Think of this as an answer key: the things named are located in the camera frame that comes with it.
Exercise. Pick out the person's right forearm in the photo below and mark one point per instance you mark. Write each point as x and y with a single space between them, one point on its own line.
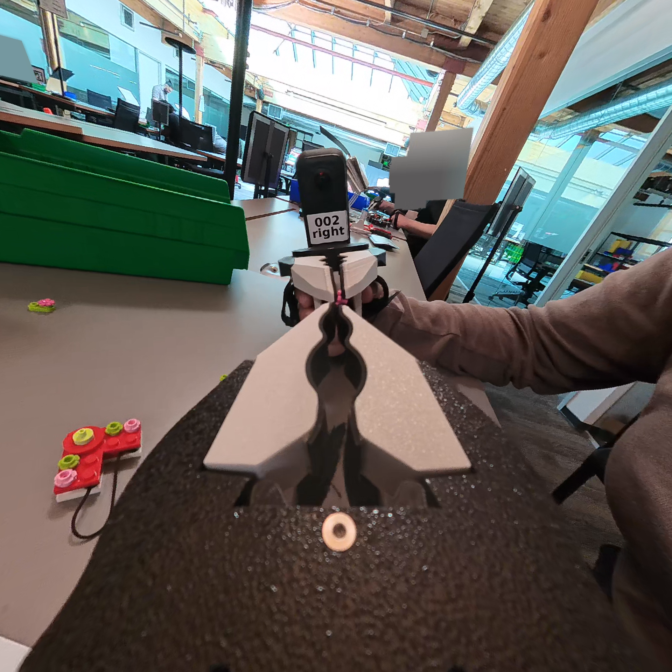
525 341

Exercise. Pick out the wooden support post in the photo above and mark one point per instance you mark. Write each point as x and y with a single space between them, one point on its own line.
519 105

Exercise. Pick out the white instruction booklet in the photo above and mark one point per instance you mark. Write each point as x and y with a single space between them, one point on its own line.
10 659

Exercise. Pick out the long grey desk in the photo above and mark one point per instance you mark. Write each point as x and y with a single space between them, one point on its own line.
105 134

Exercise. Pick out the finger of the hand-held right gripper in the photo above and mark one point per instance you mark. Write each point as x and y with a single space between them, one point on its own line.
315 278
362 281

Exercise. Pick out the blue storage bin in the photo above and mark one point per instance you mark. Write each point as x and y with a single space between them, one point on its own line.
359 202

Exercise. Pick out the black support pole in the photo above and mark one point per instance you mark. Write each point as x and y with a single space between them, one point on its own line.
239 105

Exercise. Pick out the grey tablet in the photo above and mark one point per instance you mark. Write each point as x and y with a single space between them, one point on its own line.
386 241

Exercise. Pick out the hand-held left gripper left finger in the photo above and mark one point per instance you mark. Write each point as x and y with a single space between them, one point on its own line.
262 420

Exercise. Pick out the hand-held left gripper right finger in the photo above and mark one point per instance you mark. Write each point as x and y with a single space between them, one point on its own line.
409 420

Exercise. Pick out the red lego heart section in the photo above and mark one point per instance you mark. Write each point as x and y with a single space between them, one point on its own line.
89 456

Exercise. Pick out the black computer monitor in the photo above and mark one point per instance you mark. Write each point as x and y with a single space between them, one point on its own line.
512 202
265 152

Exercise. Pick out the black office chair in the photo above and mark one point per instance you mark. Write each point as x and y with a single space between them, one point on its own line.
593 462

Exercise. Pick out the black folding chair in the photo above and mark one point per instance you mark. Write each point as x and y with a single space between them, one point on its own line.
456 241

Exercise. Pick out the green plastic bin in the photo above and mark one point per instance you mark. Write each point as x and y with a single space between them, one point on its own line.
131 236
157 178

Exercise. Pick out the silver ventilation duct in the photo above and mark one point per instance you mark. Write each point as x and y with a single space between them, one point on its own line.
493 57

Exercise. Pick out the person's right hand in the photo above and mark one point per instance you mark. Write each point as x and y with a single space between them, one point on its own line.
307 307

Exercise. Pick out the lime and pink lego flower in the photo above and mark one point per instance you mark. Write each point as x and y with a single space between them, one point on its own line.
42 306

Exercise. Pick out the person's torso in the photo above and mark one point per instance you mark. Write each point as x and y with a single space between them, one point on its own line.
645 525

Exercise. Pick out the black floor lamp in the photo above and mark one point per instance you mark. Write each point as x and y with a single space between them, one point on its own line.
182 78

